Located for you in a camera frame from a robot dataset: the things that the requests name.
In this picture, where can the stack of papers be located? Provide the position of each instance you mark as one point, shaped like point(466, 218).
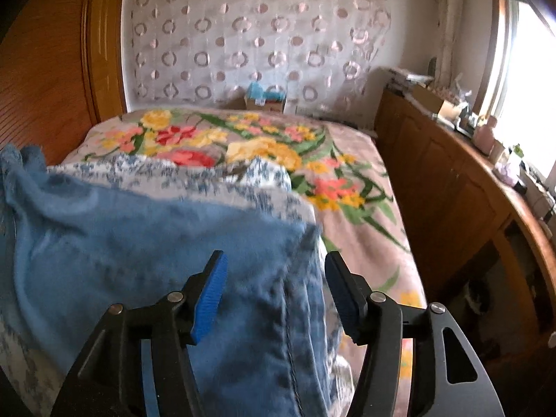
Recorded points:
point(408, 78)

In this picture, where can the pink bottle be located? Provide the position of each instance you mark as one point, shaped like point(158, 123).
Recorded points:
point(484, 137)

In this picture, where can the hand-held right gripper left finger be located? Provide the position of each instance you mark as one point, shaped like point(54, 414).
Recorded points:
point(210, 297)

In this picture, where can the circle patterned curtain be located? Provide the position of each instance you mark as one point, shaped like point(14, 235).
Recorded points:
point(243, 52)

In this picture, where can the colourful flower blanket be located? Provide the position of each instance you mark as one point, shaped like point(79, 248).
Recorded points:
point(347, 208)

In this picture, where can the blue plastic bag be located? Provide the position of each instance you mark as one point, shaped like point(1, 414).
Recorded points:
point(260, 91)

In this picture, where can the small cardboard box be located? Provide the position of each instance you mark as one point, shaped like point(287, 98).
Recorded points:
point(267, 106)

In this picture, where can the wooden cabinet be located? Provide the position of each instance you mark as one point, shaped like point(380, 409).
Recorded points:
point(434, 173)

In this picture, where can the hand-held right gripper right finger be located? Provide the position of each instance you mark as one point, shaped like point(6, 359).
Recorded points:
point(343, 299)

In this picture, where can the wrapped white pipe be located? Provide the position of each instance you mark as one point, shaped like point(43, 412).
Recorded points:
point(446, 30)

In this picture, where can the open cardboard box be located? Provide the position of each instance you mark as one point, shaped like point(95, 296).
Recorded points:
point(434, 102)

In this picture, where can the blue denim pants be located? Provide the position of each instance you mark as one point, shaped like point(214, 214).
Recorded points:
point(130, 243)

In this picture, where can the window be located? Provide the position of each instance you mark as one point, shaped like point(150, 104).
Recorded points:
point(530, 74)

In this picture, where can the wooden headboard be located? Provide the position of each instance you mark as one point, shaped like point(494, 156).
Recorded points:
point(43, 95)

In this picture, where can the blue floral bed sheet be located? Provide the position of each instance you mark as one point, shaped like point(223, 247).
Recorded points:
point(152, 170)

